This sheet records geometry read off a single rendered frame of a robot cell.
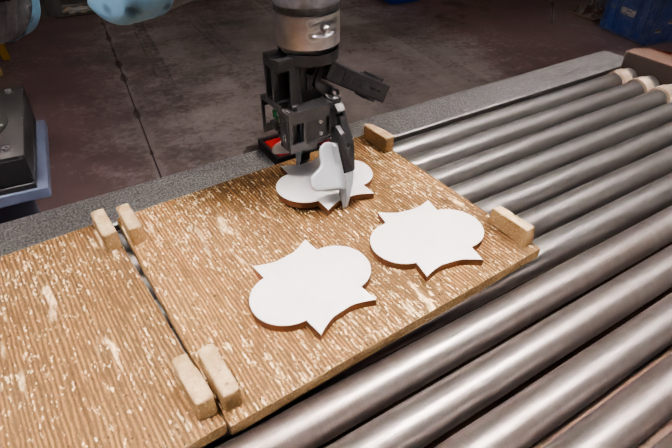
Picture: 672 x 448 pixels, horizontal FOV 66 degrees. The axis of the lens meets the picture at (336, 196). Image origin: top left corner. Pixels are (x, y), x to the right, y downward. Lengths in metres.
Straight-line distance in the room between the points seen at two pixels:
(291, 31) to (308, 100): 0.09
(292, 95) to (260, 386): 0.32
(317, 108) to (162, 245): 0.25
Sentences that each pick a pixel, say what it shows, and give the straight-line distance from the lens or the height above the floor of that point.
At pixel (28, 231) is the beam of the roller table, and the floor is 0.92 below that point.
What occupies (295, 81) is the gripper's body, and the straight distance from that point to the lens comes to 0.62.
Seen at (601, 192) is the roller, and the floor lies 0.91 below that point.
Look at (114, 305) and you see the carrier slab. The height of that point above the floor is 0.94.
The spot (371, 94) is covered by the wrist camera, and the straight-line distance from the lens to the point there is 0.69.
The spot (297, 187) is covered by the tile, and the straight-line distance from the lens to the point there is 0.71.
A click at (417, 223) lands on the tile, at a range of 0.66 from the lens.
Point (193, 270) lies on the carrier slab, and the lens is 0.63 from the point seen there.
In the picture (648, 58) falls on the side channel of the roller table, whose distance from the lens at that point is 1.32.
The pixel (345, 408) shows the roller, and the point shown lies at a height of 0.92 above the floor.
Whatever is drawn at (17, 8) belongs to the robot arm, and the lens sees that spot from 1.04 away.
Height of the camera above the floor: 1.35
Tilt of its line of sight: 35 degrees down
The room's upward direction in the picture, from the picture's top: straight up
